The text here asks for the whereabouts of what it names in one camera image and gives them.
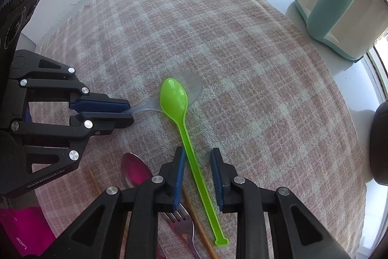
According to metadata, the metal spoon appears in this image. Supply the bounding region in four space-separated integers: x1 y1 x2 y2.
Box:
121 153 154 188

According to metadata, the metal fork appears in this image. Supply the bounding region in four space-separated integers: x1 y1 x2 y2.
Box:
159 204 202 259

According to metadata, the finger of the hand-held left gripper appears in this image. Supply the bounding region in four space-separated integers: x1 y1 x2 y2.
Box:
9 50 131 113
10 112 134 176

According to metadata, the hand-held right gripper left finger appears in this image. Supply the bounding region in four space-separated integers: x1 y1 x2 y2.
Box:
45 147 186 259

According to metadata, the clear plastic spoon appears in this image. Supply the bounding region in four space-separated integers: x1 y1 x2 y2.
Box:
127 71 203 116

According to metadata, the person's left forearm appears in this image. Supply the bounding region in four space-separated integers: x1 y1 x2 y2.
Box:
0 206 57 256

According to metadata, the green plastic spoon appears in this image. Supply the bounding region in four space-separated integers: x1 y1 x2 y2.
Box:
160 78 228 246

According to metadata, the pink checked tablecloth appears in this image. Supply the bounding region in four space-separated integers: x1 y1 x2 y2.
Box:
29 0 369 259

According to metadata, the brown wooden chopstick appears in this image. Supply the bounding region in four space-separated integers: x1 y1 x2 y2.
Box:
181 185 219 259
87 169 102 196

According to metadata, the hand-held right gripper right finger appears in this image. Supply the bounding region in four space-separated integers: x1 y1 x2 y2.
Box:
210 148 352 259

